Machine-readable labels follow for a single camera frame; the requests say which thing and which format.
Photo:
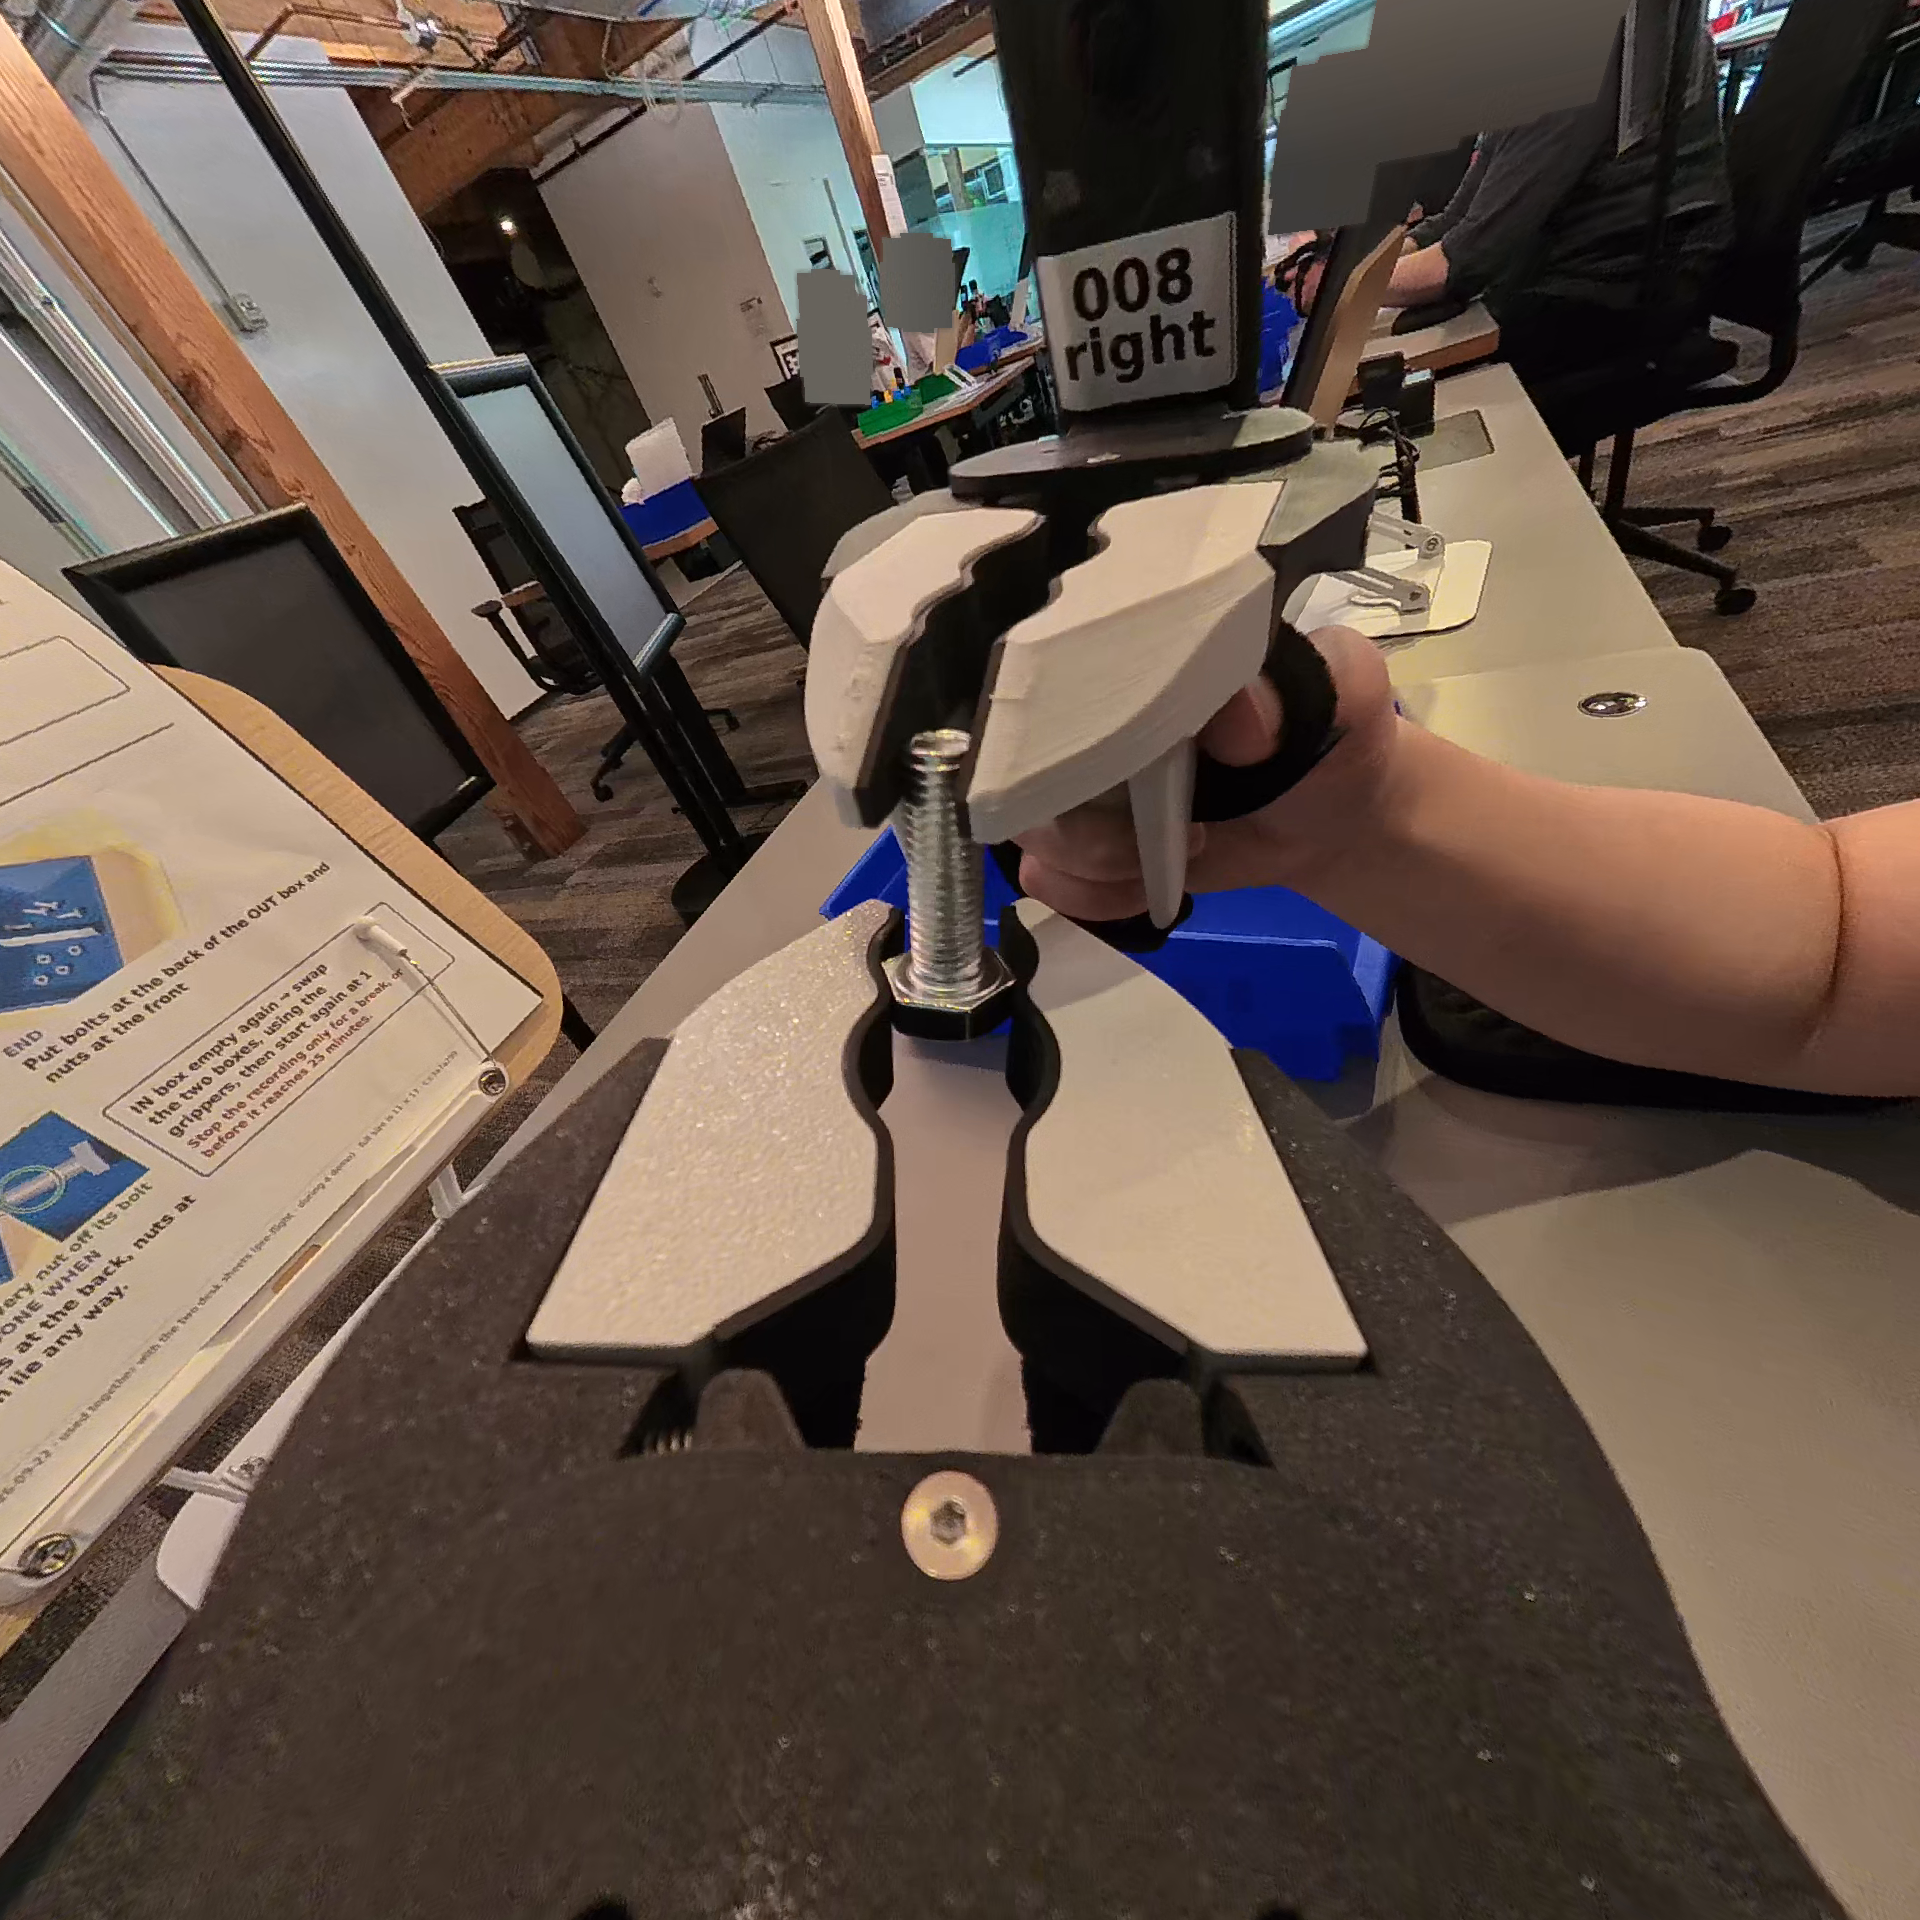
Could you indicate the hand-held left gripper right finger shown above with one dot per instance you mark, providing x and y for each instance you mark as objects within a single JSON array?
[{"x": 1186, "y": 1185}]

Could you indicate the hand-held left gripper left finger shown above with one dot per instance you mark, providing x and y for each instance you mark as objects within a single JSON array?
[{"x": 721, "y": 1169}]

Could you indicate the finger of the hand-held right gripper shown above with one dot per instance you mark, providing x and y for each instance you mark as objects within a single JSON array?
[
  {"x": 865, "y": 646},
  {"x": 1141, "y": 662}
]

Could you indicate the blue plastic bin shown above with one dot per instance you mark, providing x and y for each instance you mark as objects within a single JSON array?
[
  {"x": 664, "y": 516},
  {"x": 1274, "y": 990}
]

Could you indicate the silver hex bolt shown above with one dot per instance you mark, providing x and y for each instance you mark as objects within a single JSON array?
[{"x": 942, "y": 870}]

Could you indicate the person's right forearm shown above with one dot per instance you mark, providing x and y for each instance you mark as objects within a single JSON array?
[{"x": 1649, "y": 931}]

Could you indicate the person's right hand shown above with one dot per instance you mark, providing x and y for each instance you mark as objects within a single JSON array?
[{"x": 1303, "y": 857}]

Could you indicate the black office chair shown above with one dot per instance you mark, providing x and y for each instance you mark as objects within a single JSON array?
[
  {"x": 505, "y": 570},
  {"x": 1783, "y": 182},
  {"x": 796, "y": 512}
]

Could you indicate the white bag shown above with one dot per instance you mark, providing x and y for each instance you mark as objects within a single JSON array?
[{"x": 653, "y": 457}]

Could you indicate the light wooden board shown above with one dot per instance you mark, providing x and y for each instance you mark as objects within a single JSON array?
[
  {"x": 256, "y": 729},
  {"x": 1357, "y": 332}
]

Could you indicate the metal desk grommet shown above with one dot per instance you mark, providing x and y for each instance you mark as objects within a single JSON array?
[{"x": 1609, "y": 704}]

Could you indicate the printed instruction sheet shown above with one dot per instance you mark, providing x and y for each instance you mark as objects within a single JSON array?
[{"x": 228, "y": 973}]

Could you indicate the black framed sign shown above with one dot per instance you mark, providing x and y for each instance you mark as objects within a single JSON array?
[{"x": 303, "y": 662}]

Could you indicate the black floor pole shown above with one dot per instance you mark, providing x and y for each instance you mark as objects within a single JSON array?
[{"x": 378, "y": 301}]

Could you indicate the brown wooden post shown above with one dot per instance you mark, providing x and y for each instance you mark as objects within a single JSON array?
[
  {"x": 228, "y": 376},
  {"x": 847, "y": 107}
]

